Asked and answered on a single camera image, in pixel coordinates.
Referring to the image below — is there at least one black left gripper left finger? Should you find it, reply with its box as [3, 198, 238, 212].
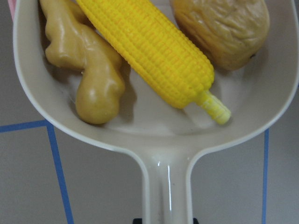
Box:
[132, 218, 142, 224]

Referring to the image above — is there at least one tan toy ginger root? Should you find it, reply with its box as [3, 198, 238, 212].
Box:
[40, 0, 125, 125]

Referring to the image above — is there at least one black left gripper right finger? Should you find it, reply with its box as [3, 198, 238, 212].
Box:
[193, 218, 199, 224]

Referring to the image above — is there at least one yellow toy corn cob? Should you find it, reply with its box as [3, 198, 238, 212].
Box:
[78, 0, 231, 125]

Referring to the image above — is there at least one brown toy potato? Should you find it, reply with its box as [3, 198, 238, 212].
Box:
[170, 0, 270, 71]

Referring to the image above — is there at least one beige plastic dustpan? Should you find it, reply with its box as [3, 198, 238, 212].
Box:
[13, 0, 299, 224]

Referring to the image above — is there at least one pink plastic bin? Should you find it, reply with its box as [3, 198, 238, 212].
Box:
[7, 0, 17, 21]

